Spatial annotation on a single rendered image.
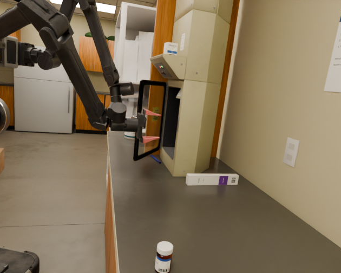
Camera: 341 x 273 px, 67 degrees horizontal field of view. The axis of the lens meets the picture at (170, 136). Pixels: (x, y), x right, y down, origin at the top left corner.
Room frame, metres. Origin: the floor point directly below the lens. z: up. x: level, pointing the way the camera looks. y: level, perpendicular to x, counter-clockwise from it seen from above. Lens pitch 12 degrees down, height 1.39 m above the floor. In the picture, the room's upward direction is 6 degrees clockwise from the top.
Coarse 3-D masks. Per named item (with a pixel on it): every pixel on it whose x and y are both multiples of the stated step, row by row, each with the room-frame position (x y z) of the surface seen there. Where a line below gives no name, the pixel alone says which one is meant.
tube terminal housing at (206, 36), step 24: (192, 24) 1.21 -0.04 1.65; (216, 24) 1.26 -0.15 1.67; (192, 48) 1.22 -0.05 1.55; (216, 48) 1.29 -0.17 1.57; (192, 72) 1.22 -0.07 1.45; (216, 72) 1.33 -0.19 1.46; (192, 96) 1.22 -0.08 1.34; (216, 96) 1.37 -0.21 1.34; (192, 120) 1.23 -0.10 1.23; (192, 144) 1.23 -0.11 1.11; (168, 168) 1.30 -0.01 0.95; (192, 168) 1.24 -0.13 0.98
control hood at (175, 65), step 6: (162, 54) 1.18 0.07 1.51; (168, 54) 1.19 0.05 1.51; (150, 60) 1.47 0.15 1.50; (156, 60) 1.34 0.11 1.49; (162, 60) 1.23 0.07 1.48; (168, 60) 1.19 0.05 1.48; (174, 60) 1.19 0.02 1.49; (180, 60) 1.20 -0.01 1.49; (186, 60) 1.21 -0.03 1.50; (168, 66) 1.21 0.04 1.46; (174, 66) 1.20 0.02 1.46; (180, 66) 1.20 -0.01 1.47; (174, 72) 1.20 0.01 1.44; (180, 72) 1.20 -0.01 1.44; (168, 78) 1.41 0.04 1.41; (174, 78) 1.27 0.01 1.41; (180, 78) 1.20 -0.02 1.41
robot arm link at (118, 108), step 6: (120, 102) 1.01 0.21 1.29; (108, 108) 0.98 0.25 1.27; (114, 108) 0.98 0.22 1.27; (120, 108) 0.99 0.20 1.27; (126, 108) 0.99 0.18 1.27; (108, 114) 1.00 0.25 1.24; (114, 114) 0.98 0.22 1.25; (120, 114) 0.97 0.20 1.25; (108, 120) 1.03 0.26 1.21; (114, 120) 1.00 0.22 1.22; (120, 120) 1.00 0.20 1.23; (96, 126) 1.02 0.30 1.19; (102, 126) 1.01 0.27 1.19
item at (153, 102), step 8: (144, 88) 1.25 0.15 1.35; (152, 88) 1.34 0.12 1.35; (160, 88) 1.43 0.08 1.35; (144, 96) 1.26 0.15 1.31; (152, 96) 1.35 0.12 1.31; (160, 96) 1.44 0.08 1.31; (144, 104) 1.27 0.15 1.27; (152, 104) 1.35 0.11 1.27; (160, 104) 1.45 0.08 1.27; (160, 112) 1.46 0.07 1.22; (152, 120) 1.37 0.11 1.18; (160, 120) 1.47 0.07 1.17; (152, 128) 1.38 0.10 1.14; (144, 144) 1.31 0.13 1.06; (152, 144) 1.40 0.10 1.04; (144, 152) 1.31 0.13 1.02
